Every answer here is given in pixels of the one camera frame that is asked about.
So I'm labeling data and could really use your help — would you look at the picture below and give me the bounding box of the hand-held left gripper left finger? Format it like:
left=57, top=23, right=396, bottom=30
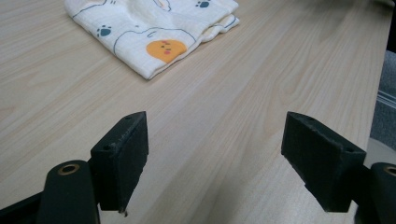
left=90, top=110, right=149, bottom=215

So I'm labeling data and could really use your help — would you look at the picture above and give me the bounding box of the white printed cloth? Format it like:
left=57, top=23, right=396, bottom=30
left=64, top=0, right=241, bottom=81

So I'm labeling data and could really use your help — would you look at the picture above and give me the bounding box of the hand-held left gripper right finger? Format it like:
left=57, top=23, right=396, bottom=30
left=280, top=111, right=368, bottom=214

